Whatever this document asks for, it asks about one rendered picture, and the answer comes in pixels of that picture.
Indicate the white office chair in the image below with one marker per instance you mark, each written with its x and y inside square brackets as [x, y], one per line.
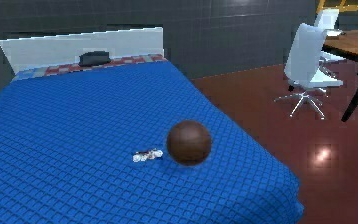
[305, 60]

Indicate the brown wooden desk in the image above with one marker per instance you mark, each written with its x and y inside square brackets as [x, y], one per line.
[352, 46]

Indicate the black pillow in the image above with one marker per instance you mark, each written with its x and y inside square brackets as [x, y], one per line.
[94, 59]

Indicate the white game controller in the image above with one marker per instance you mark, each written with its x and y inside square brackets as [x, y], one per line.
[147, 155]

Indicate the yellow framed window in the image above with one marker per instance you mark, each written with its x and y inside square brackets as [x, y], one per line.
[342, 4]

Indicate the brown ball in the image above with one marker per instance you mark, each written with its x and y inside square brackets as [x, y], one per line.
[189, 142]

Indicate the blue quilted bed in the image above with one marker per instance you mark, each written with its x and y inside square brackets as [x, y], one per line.
[87, 133]

